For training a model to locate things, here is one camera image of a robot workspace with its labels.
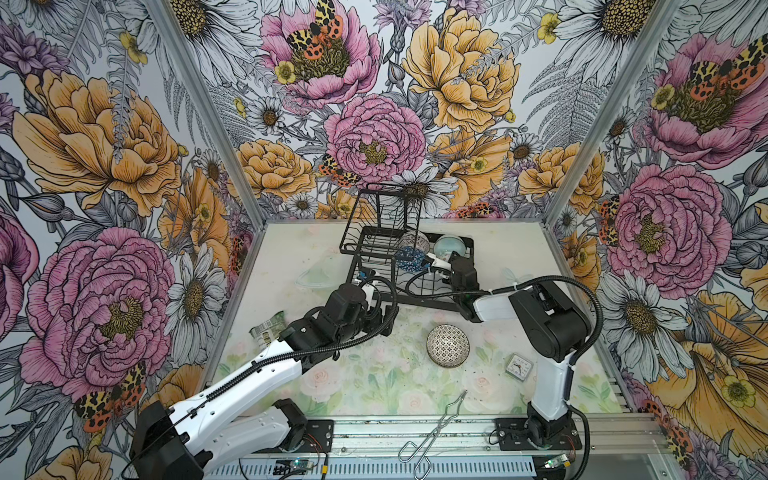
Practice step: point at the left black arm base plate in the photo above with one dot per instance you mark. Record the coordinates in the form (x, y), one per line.
(313, 436)

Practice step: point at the green circuit board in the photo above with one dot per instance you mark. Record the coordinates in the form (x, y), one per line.
(287, 468)
(556, 462)

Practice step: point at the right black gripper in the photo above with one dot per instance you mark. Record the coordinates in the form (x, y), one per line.
(454, 256)

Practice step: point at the left green circuit board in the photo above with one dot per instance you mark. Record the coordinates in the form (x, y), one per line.
(287, 468)

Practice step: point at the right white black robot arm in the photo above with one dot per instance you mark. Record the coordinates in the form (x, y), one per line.
(561, 318)

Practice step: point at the mint green bowl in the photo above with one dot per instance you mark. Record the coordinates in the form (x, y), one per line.
(447, 245)

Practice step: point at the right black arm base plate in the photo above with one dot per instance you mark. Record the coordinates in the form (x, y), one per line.
(534, 434)

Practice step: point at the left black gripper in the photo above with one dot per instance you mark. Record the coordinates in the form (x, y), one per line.
(374, 318)

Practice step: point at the brown dotted pattern bowl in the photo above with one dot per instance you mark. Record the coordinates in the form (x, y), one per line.
(448, 346)

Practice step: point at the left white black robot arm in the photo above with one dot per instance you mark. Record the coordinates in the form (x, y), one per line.
(194, 437)

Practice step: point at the black wire dish rack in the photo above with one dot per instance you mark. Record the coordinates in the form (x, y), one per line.
(383, 237)

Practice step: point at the aluminium front rail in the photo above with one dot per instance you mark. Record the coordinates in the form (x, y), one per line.
(463, 446)

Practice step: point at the green snack packet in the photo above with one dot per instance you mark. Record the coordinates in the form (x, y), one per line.
(268, 331)

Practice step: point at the white lattice pattern bowl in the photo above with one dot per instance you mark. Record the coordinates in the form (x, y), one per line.
(415, 240)

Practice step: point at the right green circuit board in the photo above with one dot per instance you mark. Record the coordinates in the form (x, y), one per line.
(556, 462)

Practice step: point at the metal wire tongs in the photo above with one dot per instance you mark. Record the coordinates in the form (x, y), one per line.
(418, 453)

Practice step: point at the blue triangle pattern bowl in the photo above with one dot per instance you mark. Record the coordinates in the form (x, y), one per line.
(410, 260)

